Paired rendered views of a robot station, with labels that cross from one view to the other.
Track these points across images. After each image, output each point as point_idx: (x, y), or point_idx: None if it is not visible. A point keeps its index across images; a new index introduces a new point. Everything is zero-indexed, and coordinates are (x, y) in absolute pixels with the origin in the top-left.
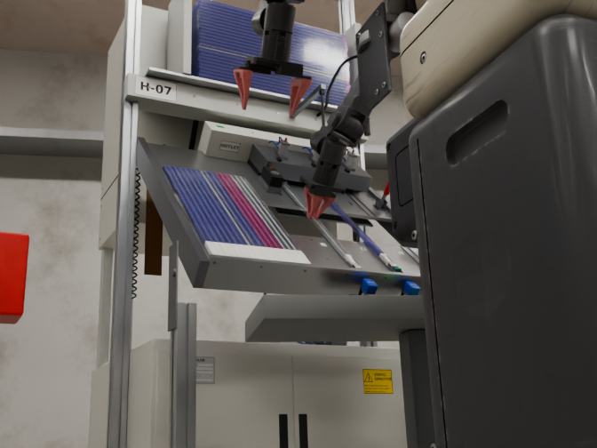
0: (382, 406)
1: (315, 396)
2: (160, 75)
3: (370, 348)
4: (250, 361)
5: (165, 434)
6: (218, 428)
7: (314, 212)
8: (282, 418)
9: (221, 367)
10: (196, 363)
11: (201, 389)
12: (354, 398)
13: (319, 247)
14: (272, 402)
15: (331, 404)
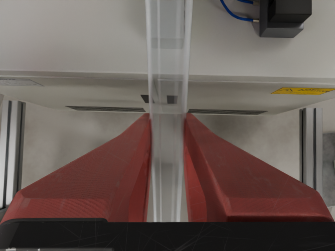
0: (291, 96)
1: (192, 92)
2: None
3: (316, 78)
4: (86, 80)
5: (13, 94)
6: (70, 95)
7: (186, 138)
8: (144, 95)
9: (46, 81)
10: (6, 80)
11: (30, 87)
12: (252, 94)
13: None
14: (130, 92)
15: (215, 94)
